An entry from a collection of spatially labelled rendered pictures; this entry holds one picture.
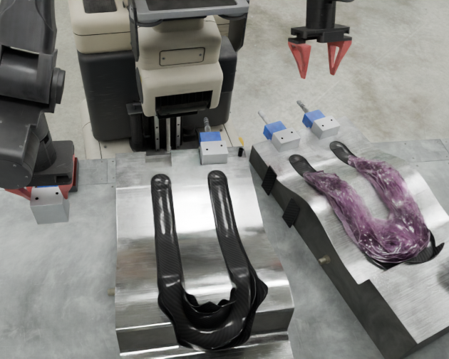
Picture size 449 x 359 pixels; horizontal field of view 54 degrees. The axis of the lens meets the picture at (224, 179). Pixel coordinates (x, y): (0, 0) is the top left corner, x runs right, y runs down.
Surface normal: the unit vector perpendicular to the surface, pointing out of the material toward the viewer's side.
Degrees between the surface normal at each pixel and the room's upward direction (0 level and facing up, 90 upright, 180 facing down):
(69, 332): 0
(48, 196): 1
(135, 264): 28
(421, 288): 0
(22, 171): 91
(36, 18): 63
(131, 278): 24
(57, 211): 91
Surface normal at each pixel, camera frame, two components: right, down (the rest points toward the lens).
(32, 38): 0.24, 0.40
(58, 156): 0.11, -0.62
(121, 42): 0.29, 0.75
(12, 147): 0.35, -0.53
